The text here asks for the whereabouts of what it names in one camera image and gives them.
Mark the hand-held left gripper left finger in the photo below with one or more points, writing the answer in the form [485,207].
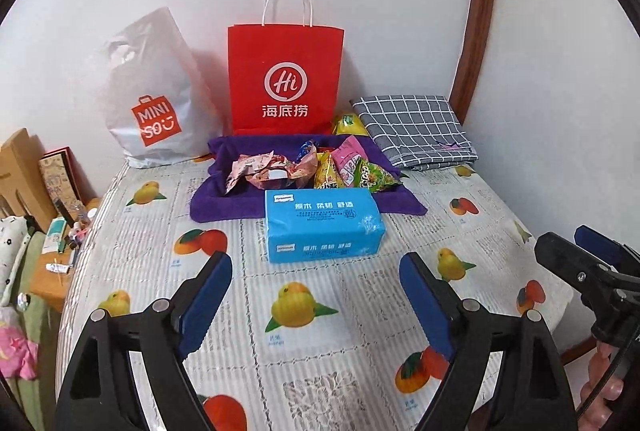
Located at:
[205,306]

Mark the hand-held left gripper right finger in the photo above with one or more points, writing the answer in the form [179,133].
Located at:
[427,306]

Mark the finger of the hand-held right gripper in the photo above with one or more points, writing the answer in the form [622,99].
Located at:
[565,256]
[602,243]

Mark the blue tissue pack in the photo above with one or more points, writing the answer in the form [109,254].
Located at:
[325,226]

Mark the long pink candy packet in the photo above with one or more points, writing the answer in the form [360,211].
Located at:
[242,171]

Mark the pink panda snack packet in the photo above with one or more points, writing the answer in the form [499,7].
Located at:
[272,176]

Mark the pink packet with yellow edge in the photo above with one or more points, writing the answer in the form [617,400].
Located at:
[350,156]

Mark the small blue snack packet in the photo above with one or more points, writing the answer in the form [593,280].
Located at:
[306,150]

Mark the person's right hand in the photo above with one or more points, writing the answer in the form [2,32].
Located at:
[602,391]

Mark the purple towel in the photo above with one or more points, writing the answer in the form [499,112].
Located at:
[225,206]

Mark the fruit print tablecloth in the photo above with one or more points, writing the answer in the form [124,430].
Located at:
[325,311]

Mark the white tube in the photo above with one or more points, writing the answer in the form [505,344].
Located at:
[57,267]

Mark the wooden nightstand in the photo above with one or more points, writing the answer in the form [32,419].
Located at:
[50,286]

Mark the teal and white box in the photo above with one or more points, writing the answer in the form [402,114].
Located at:
[56,236]

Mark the green blanket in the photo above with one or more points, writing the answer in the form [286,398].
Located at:
[42,341]

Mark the grey plaid folded cloth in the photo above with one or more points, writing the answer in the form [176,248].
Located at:
[415,131]

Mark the pink star cloth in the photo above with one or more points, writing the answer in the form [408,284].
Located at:
[17,351]

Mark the patterned book with red edge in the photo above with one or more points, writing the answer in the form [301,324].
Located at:
[60,176]

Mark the yellow green snack packet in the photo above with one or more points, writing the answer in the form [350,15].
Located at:
[350,125]

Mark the white pillow with black spots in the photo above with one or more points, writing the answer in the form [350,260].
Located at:
[12,256]

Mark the white plastic bag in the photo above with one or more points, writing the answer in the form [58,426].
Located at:
[160,111]

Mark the wooden headboard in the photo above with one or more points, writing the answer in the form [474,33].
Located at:
[22,171]

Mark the red paper bag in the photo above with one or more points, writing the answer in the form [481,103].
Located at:
[285,81]

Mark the brown wooden door frame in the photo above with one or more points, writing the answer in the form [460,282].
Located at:
[480,11]

